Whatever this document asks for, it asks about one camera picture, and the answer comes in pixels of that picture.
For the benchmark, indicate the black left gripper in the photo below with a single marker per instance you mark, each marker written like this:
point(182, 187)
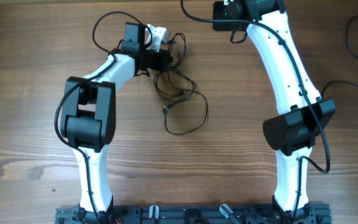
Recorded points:
point(165, 57)

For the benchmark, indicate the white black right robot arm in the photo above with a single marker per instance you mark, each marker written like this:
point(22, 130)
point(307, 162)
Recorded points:
point(297, 134)

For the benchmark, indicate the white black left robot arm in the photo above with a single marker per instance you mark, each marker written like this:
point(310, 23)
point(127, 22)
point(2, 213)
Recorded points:
point(87, 113)

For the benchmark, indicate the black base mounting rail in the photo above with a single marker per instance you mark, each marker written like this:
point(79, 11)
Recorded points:
point(256, 213)

